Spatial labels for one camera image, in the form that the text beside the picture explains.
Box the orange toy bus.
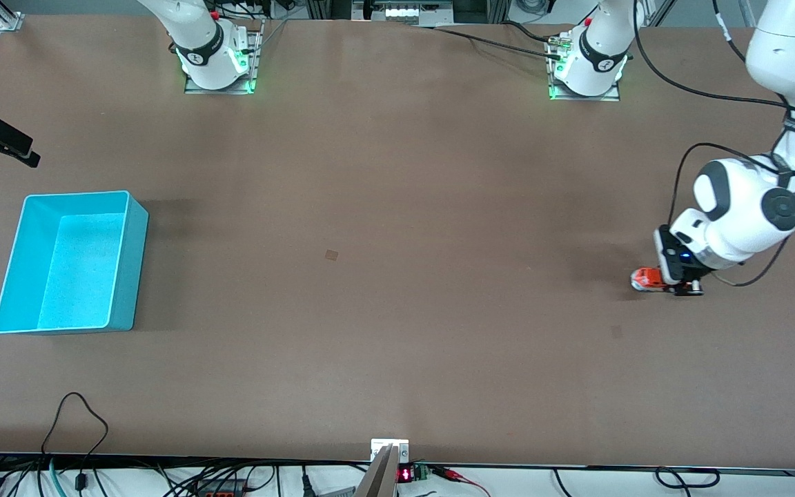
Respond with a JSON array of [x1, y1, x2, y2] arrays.
[[631, 267, 667, 295]]

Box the blue plastic box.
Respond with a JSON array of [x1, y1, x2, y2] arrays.
[[0, 191, 150, 335]]

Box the red clip leads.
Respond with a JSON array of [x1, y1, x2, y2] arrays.
[[432, 466, 491, 497]]

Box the white mounting plate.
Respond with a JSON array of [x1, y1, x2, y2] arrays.
[[371, 438, 411, 463]]

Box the black power strip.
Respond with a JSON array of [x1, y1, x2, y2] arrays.
[[194, 478, 250, 497]]

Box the aluminium corner bracket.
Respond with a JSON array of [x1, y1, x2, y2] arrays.
[[0, 0, 26, 32]]

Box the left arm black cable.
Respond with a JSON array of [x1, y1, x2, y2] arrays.
[[632, 0, 795, 288]]

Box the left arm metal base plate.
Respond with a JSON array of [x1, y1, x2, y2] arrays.
[[547, 33, 622, 103]]

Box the black coiled cable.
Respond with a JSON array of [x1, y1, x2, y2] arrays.
[[654, 467, 721, 489]]

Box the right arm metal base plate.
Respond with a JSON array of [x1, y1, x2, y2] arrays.
[[184, 19, 264, 95]]

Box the long black base cable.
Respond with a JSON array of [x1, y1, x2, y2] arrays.
[[415, 24, 572, 61]]

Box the short black base cable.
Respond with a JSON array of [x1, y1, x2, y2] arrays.
[[501, 21, 571, 46]]

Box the thin black looped cable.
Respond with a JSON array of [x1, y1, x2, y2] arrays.
[[40, 392, 110, 492]]

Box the grey camera mount bar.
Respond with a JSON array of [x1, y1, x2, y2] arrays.
[[355, 444, 400, 497]]

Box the aluminium frame with white device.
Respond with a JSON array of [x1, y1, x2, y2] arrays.
[[353, 0, 455, 27]]

